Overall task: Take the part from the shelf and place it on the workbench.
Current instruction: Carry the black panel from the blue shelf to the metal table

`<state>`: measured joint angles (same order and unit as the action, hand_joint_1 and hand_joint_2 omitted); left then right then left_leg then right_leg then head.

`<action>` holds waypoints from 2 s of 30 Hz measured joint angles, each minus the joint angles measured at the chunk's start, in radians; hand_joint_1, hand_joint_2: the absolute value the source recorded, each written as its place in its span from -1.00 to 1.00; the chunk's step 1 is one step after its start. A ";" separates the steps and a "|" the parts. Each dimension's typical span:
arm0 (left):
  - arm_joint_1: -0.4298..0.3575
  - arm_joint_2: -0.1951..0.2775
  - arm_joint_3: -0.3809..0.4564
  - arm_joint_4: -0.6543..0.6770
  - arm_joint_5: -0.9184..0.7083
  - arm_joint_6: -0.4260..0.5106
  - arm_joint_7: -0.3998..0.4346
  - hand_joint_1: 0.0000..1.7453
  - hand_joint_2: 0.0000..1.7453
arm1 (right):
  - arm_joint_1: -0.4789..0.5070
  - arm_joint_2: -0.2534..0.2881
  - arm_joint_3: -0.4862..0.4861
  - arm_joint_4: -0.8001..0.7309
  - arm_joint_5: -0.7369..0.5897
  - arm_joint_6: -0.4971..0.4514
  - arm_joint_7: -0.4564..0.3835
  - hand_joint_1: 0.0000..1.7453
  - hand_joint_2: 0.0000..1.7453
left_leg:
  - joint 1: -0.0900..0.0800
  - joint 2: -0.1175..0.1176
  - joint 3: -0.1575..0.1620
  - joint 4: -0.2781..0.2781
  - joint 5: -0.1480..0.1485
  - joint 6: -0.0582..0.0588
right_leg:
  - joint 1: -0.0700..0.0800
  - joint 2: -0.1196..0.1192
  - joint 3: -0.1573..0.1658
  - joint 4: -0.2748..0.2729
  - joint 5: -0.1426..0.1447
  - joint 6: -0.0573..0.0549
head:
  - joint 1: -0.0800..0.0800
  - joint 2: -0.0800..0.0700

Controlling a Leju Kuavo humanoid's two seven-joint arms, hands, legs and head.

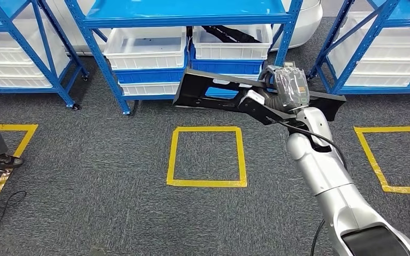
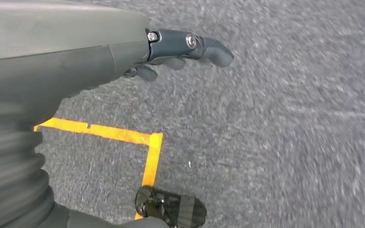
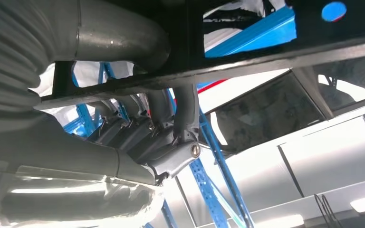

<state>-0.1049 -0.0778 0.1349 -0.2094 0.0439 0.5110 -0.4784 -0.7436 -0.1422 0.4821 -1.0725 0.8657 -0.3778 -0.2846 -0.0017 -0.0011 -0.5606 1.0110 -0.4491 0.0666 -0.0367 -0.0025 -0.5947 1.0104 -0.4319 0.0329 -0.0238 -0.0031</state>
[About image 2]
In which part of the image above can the yellow floor tape square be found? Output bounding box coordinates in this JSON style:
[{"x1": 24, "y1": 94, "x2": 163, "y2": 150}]
[{"x1": 33, "y1": 117, "x2": 163, "y2": 220}]

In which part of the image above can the black robot foot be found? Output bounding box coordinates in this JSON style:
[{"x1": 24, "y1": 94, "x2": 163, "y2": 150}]
[{"x1": 134, "y1": 185, "x2": 207, "y2": 228}]

